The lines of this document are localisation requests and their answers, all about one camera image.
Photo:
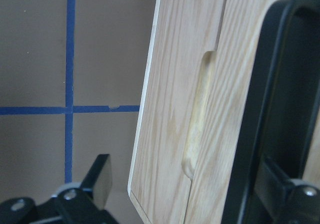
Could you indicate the black drawer handle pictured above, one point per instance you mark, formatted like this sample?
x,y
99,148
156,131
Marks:
x,y
281,106

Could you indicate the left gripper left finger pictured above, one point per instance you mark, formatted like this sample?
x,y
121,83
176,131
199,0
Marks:
x,y
97,183

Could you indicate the wooden drawer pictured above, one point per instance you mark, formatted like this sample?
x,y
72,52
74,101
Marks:
x,y
184,41
239,38

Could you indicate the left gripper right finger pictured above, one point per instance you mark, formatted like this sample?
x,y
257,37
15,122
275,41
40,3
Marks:
x,y
287,200

